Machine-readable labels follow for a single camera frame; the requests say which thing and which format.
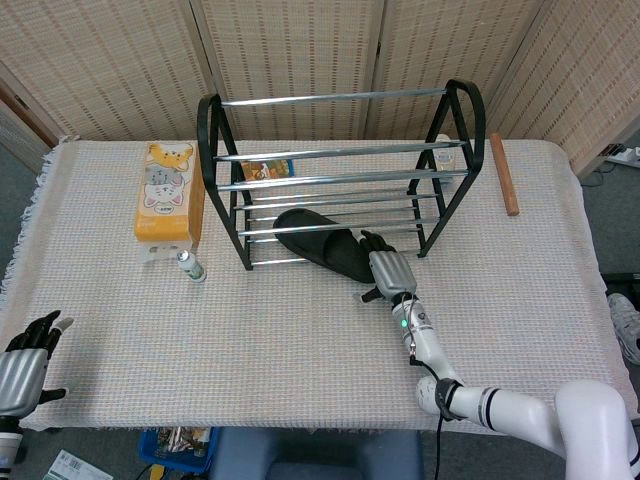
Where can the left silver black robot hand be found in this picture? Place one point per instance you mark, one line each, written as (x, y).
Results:
(20, 370)

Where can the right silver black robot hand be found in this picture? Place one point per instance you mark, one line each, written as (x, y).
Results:
(392, 272)

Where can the black slipper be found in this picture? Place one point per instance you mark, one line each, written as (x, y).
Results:
(340, 255)

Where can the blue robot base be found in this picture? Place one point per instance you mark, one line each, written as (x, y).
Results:
(320, 457)

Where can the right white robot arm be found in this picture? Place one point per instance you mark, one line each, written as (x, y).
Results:
(525, 415)

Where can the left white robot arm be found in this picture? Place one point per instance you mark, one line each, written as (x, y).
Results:
(9, 442)

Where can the black chrome shoe rack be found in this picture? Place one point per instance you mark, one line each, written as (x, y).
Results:
(207, 150)

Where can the white printed paper sheet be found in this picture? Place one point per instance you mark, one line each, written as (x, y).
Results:
(75, 467)

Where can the wooden rolling pin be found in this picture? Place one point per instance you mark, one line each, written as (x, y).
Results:
(504, 172)

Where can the blue plastic crate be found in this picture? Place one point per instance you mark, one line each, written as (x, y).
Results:
(150, 447)

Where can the small blue yellow box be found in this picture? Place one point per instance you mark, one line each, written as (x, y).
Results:
(270, 169)

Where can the white woven tablecloth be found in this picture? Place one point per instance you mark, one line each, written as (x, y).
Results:
(250, 360)

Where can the small white drink bottle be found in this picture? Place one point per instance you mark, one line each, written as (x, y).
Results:
(195, 270)

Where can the orange cat print tissue pack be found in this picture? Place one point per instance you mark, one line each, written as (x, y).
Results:
(162, 200)

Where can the white sneaker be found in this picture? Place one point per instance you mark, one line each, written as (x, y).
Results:
(625, 320)

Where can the white power strip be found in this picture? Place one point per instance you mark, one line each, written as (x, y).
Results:
(625, 155)

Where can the beige woven folding screen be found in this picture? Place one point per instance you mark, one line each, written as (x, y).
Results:
(125, 65)

